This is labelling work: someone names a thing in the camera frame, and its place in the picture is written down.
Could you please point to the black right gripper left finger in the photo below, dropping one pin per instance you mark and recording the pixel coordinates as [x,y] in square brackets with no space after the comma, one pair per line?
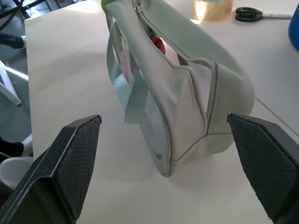
[67,163]

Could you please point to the person's dark trouser leg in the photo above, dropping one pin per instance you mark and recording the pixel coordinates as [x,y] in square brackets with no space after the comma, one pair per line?
[10,40]

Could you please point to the white frame leg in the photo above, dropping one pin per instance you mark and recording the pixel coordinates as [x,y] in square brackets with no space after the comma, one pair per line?
[8,84]

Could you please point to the clear packing tape roll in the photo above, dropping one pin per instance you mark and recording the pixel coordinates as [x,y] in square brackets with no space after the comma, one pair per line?
[212,9]

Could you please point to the pale green zipper pouch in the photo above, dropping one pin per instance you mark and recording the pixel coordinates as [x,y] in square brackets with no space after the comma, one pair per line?
[187,86]

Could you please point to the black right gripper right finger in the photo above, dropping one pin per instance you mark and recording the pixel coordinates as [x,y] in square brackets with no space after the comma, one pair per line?
[266,161]

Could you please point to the blue container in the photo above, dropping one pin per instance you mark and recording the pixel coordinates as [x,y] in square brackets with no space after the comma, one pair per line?
[294,30]

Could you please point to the white cylindrical bin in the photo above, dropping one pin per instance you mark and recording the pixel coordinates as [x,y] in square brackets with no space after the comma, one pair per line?
[12,171]

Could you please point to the black chair base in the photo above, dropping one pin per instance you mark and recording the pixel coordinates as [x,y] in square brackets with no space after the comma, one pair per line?
[14,9]

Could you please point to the red item inside pouch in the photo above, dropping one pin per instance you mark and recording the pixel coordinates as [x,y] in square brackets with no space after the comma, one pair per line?
[159,44]

